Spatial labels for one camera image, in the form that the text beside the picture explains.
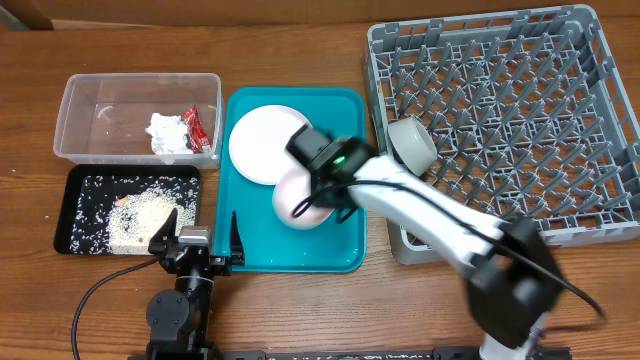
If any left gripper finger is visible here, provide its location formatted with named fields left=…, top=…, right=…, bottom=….
left=230, top=211, right=245, bottom=266
left=148, top=208, right=178, bottom=255

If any grey bowl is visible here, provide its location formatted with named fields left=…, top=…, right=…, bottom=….
left=388, top=117, right=438, bottom=176

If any white napkin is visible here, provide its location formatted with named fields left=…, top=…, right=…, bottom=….
left=145, top=113, right=193, bottom=155

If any red snack wrapper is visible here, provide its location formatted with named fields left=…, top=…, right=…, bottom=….
left=182, top=106, right=212, bottom=153

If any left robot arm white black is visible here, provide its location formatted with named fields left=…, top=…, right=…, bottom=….
left=146, top=210, right=245, bottom=359

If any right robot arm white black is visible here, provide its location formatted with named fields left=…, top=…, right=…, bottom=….
left=286, top=125, right=606, bottom=359

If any grey dishwasher rack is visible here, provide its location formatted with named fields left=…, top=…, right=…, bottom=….
left=365, top=5, right=639, bottom=246

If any teal serving tray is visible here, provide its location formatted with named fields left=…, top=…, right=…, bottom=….
left=214, top=87, right=367, bottom=273

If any spilled rice pile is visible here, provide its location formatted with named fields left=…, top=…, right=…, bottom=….
left=67, top=175, right=200, bottom=255

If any black tray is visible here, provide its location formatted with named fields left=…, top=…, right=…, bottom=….
left=54, top=165, right=201, bottom=254

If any pink plate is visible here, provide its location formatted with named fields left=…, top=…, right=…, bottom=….
left=229, top=105, right=311, bottom=185

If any clear plastic bin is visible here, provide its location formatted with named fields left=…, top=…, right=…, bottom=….
left=53, top=73, right=225, bottom=169

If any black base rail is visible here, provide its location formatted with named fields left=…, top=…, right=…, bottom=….
left=158, top=346, right=573, bottom=360

